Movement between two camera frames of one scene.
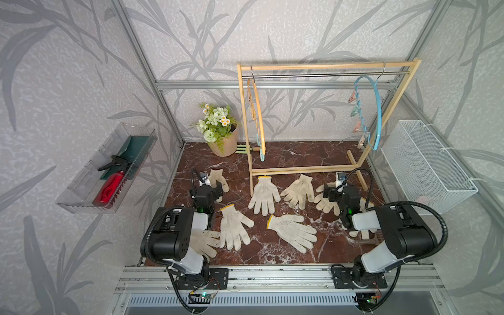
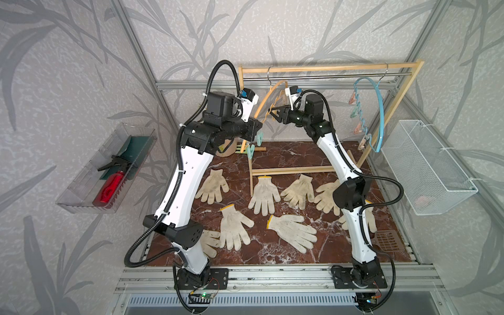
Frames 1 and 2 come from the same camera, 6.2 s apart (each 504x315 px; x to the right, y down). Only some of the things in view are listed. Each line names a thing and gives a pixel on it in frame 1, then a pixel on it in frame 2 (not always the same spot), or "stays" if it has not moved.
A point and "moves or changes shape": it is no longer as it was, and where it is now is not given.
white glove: x=262 y=200 stays
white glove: x=289 y=226 stays
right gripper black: x=333 y=193 → x=284 y=113
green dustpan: x=134 y=151 stays
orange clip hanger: x=256 y=115 moves or changes shape
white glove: x=232 y=230 stays
